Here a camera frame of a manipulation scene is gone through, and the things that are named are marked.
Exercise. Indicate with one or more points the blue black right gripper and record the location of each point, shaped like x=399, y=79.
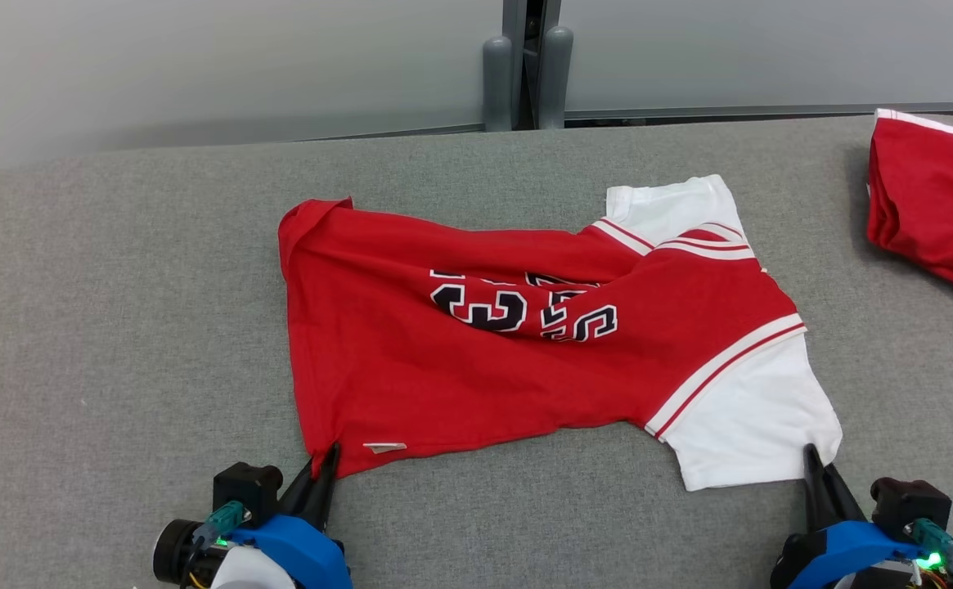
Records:
x=844, y=552

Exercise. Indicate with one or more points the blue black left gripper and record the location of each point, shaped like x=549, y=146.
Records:
x=312, y=556

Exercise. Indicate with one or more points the red and white basketball jersey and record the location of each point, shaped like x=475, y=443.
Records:
x=411, y=368

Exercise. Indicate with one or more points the red shorts with white stripe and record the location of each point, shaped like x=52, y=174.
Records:
x=934, y=204

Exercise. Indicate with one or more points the grey rounded bollard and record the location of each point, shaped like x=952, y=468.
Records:
x=555, y=82
x=497, y=90

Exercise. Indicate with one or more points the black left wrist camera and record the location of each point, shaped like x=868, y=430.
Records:
x=243, y=487

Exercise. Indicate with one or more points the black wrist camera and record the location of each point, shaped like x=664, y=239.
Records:
x=910, y=499
x=243, y=487

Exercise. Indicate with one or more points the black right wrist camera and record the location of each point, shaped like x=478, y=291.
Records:
x=910, y=499

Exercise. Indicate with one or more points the grey partition frame post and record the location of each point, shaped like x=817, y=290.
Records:
x=513, y=16

